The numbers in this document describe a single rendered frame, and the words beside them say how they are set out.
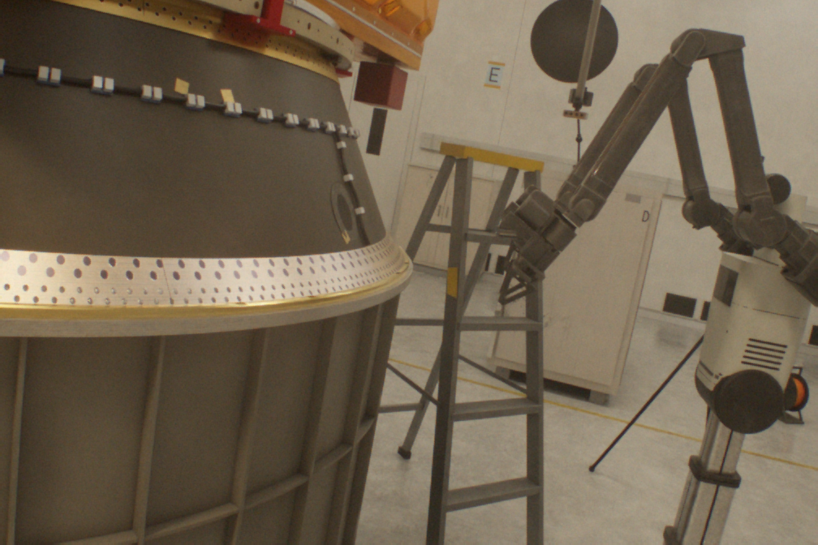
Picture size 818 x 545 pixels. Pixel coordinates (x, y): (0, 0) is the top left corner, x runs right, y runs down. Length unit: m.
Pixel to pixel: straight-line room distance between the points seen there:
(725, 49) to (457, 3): 7.87
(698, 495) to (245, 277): 1.19
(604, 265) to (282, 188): 3.53
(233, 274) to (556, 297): 3.69
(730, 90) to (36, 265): 1.25
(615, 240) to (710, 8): 4.85
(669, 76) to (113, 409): 1.15
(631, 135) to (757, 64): 7.53
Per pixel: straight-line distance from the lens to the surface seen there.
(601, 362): 4.78
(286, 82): 1.47
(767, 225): 1.44
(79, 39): 1.23
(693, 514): 1.83
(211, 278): 1.15
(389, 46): 2.20
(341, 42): 1.68
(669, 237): 8.66
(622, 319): 4.71
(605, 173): 1.38
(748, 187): 1.45
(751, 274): 1.62
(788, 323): 1.66
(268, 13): 1.39
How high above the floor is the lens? 1.47
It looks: 6 degrees down
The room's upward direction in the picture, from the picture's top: 11 degrees clockwise
